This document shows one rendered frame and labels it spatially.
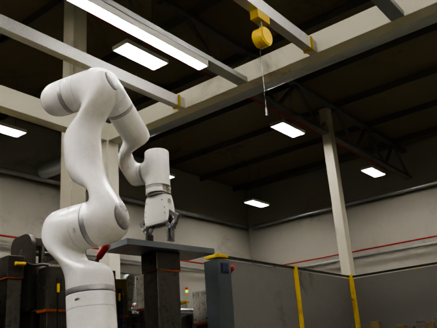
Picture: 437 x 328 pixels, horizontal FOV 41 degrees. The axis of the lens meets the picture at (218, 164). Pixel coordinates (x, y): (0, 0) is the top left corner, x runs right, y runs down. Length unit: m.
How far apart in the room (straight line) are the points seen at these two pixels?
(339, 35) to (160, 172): 3.39
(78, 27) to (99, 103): 9.53
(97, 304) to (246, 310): 5.52
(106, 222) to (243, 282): 5.53
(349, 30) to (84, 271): 3.97
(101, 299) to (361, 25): 3.98
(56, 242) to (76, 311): 0.19
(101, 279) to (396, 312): 7.90
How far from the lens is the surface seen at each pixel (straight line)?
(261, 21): 4.49
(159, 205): 1.91
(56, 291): 1.69
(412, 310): 9.06
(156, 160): 1.95
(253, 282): 7.09
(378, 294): 9.25
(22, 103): 6.06
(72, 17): 11.19
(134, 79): 5.46
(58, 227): 1.51
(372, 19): 5.02
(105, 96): 1.60
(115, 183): 6.52
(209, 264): 2.07
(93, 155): 1.55
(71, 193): 9.71
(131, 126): 1.85
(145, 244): 1.80
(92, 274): 1.44
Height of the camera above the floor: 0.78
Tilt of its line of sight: 19 degrees up
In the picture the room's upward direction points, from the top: 4 degrees counter-clockwise
